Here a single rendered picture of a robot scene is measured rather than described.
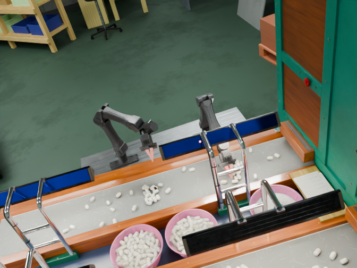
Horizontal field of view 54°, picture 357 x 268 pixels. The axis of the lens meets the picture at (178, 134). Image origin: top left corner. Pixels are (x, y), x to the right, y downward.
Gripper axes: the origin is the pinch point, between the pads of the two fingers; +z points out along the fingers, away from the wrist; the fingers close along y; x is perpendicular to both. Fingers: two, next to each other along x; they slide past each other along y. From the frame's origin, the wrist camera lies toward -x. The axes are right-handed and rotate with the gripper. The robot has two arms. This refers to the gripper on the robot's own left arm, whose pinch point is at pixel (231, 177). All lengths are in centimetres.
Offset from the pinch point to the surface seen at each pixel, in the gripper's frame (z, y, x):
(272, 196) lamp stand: 15, 4, -60
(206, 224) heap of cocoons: 19.8, -21.6, -14.2
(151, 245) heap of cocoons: 22, -51, -16
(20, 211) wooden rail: -17, -125, 16
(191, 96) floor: -115, 13, 196
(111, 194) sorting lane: -11, -69, 12
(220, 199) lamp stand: 10.0, -11.1, -13.3
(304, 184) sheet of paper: 14.8, 31.9, -15.0
